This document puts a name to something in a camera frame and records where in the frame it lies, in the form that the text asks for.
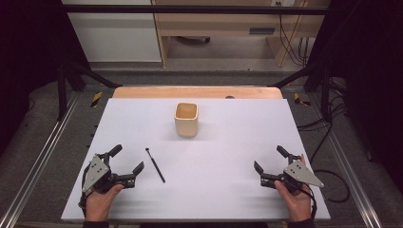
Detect black horizontal metal bar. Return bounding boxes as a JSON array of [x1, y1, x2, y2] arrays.
[[61, 4, 331, 16]]

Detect hanging black cables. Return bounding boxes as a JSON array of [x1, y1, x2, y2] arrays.
[[275, 1, 311, 67]]

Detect white table board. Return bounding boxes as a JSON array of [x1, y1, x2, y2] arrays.
[[61, 97, 331, 222]]

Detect black floor cable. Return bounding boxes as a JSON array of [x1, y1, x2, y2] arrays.
[[297, 94, 352, 204]]

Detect person's right hand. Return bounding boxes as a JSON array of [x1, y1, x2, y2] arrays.
[[274, 180, 314, 222]]

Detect black pen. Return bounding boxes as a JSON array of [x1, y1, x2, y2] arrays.
[[144, 147, 166, 184]]

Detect light wooden desk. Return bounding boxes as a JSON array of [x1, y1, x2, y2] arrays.
[[151, 0, 331, 68]]

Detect black curtain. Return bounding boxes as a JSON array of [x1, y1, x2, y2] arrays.
[[0, 0, 92, 156], [307, 0, 403, 185]]

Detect white cabinet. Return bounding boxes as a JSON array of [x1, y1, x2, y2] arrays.
[[61, 0, 163, 64]]

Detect aluminium floor rail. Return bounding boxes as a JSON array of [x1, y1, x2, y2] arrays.
[[308, 94, 385, 228], [0, 91, 81, 228]]

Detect yellow black tape piece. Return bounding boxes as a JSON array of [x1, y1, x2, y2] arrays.
[[293, 92, 312, 107], [90, 91, 105, 108]]

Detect wooden table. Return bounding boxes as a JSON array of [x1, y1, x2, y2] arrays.
[[112, 85, 284, 100]]

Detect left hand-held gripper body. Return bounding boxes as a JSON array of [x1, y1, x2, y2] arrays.
[[81, 152, 138, 195]]

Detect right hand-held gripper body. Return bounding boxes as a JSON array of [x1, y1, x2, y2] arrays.
[[259, 159, 325, 195]]

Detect hand-held gripper black cable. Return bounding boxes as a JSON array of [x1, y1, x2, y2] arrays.
[[78, 186, 88, 218], [303, 183, 318, 220]]

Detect right hand-held gripper black cable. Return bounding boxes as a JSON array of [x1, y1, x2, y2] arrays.
[[303, 183, 318, 220]]

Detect left hand-held gripper black cable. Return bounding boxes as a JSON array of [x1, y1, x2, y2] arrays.
[[78, 186, 88, 218]]

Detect person's left hand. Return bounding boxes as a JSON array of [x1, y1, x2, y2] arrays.
[[84, 183, 125, 222]]

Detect black metal stand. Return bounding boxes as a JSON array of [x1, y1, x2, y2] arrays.
[[268, 63, 335, 124], [56, 60, 124, 122]]

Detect beige square cup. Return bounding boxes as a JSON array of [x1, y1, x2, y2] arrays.
[[173, 102, 200, 139]]

